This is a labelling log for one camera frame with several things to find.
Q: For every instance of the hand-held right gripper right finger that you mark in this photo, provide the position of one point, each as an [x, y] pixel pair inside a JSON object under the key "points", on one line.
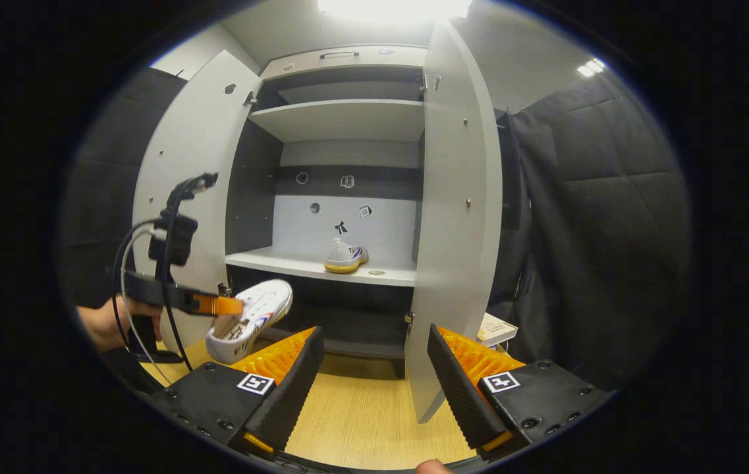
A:
{"points": [[456, 395]]}

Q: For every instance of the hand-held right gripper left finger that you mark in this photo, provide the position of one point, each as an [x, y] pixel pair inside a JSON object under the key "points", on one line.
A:
{"points": [[295, 395]]}

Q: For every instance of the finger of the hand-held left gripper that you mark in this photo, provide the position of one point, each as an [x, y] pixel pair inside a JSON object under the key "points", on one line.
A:
{"points": [[219, 305]]}

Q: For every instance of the white shoe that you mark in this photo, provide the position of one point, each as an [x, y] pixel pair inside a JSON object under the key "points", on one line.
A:
{"points": [[346, 257], [262, 306]]}

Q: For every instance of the grey shoe cabinet door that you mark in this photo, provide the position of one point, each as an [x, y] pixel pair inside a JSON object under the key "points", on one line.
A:
{"points": [[196, 131], [453, 263]]}

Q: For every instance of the tan book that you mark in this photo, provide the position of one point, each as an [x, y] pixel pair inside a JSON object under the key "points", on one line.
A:
{"points": [[496, 328]]}

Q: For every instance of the black backdrop cloth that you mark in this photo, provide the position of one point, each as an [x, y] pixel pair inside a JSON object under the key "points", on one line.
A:
{"points": [[611, 230]]}

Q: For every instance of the large ceiling light panel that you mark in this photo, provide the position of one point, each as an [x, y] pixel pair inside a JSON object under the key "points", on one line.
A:
{"points": [[394, 8]]}

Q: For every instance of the small ceiling light panel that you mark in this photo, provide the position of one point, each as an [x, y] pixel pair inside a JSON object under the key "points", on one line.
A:
{"points": [[591, 67]]}

